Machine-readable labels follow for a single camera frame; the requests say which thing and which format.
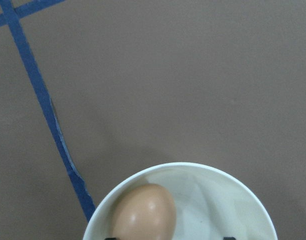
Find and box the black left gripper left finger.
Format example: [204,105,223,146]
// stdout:
[104,236,118,240]

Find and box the white paper bowl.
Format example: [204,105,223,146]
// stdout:
[83,162,277,240]

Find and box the brown egg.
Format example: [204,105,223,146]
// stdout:
[110,184,177,240]

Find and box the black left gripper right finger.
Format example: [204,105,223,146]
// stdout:
[223,236,236,240]

